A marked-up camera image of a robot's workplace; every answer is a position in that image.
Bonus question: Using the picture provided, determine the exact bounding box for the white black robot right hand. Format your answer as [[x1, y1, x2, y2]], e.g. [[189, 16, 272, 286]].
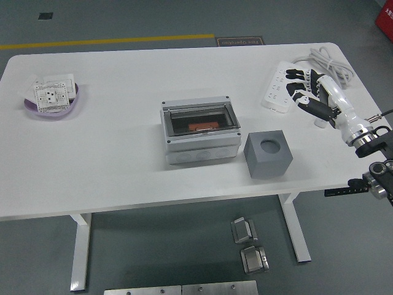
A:
[[284, 68, 369, 144]]

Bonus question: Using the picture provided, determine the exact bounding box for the grey junction box clear lid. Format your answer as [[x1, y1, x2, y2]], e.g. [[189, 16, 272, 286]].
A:
[[159, 95, 242, 166]]

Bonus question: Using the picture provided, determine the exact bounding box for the orange cylinder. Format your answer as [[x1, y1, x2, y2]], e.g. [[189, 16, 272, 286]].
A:
[[187, 122, 219, 132]]

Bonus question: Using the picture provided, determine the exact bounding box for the grey cube with round hole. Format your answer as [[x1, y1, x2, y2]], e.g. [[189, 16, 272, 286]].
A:
[[244, 130, 293, 179]]

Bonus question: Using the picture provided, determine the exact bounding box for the red box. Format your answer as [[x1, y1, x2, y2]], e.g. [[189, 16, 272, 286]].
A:
[[374, 0, 393, 37]]

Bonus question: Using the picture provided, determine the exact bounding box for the white power strip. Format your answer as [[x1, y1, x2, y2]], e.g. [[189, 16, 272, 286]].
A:
[[260, 60, 304, 114]]

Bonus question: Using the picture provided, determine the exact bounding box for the white table leg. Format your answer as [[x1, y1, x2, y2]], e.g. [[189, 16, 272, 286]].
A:
[[278, 192, 311, 264], [69, 213, 93, 292]]

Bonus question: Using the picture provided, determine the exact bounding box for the small metal block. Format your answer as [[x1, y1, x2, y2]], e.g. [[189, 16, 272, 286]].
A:
[[239, 245, 270, 275], [230, 216, 259, 245]]

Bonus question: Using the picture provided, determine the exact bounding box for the grey metal plate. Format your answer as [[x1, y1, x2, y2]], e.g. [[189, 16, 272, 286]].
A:
[[103, 285, 182, 295], [181, 280, 259, 295]]

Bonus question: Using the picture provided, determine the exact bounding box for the purple bowl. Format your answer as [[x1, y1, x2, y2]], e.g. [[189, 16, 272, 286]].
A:
[[23, 82, 80, 119]]

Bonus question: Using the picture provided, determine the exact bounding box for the plain white cover plate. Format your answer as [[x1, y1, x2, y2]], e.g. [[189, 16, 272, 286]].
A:
[[17, 73, 45, 102]]

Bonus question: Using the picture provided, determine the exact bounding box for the white power cord with plug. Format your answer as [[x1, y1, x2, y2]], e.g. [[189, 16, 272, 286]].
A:
[[290, 47, 356, 128]]

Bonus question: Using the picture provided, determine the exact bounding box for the white switch panel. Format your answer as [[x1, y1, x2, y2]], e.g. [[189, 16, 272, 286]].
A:
[[42, 73, 77, 99]]

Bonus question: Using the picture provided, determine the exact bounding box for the white printed wall socket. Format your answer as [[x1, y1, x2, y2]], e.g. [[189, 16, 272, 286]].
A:
[[33, 82, 71, 112]]

